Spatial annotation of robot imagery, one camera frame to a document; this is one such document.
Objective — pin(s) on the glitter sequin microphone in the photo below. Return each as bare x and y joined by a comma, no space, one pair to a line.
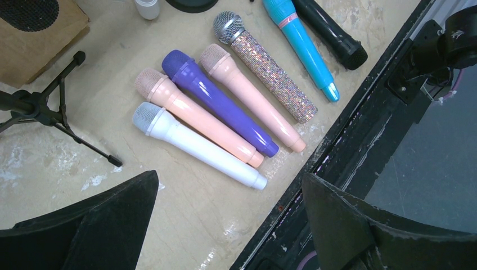
229,29

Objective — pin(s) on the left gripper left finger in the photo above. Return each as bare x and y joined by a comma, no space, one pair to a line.
105,231

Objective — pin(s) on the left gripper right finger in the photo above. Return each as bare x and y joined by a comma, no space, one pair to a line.
349,233

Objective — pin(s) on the purple microphone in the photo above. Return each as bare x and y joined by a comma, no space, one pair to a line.
186,73

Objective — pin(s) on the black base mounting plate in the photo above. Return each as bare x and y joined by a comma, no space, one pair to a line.
354,150

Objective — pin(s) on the white PVC pipe frame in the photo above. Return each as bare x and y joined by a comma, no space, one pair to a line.
148,9

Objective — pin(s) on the blue microphone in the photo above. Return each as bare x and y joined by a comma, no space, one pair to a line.
283,14

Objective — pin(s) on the black sparkly microphone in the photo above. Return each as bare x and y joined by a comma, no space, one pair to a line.
30,16

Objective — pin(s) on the black microphone orange cap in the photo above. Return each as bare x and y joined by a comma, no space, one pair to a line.
347,51

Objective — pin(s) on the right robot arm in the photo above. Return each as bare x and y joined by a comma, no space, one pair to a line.
455,48

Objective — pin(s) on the tripod shock mount stand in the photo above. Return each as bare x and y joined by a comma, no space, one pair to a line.
25,107

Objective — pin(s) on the cardboard box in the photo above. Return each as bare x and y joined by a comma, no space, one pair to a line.
25,55

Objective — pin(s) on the beige microphone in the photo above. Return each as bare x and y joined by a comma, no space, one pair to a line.
158,89
219,64

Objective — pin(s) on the round base mic stand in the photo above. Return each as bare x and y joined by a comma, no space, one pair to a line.
192,6

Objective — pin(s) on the white microphone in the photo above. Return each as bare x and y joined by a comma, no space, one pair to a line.
156,122

